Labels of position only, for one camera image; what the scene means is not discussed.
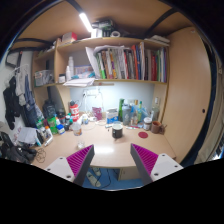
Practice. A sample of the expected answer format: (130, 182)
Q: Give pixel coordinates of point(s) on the hanging dark clothes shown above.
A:
(16, 96)

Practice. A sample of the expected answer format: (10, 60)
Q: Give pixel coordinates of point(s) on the tall clear glass bottle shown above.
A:
(155, 110)

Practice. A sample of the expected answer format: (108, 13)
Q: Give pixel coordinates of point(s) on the black mug with white inside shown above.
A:
(117, 132)

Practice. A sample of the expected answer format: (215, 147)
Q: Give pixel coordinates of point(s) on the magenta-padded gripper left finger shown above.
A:
(78, 161)

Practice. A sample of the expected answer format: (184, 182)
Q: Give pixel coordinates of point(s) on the black bag pile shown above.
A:
(13, 150)

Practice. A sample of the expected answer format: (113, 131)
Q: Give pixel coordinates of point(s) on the magenta pouch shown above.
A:
(97, 113)

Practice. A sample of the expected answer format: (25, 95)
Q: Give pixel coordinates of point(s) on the flat round red coaster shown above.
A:
(143, 135)

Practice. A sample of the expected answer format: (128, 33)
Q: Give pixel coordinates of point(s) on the white ceiling tube light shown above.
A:
(85, 21)

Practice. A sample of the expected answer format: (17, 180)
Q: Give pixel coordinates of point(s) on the brown jar with white lid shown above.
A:
(147, 124)

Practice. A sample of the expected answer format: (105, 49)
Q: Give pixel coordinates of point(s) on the clear bottle with red cap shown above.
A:
(77, 129)

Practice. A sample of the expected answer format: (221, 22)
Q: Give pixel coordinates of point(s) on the clear bottle with green cap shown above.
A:
(140, 109)

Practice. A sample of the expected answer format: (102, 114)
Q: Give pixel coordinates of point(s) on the green container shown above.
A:
(52, 124)

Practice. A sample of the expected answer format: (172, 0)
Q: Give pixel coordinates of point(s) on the white and blue carton box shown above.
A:
(112, 116)

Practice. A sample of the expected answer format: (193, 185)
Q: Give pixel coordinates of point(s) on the white bottle with blue label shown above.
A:
(60, 128)

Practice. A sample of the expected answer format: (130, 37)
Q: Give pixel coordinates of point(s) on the red and white canister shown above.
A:
(74, 108)

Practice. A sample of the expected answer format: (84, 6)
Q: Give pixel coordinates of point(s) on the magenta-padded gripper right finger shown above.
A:
(146, 160)

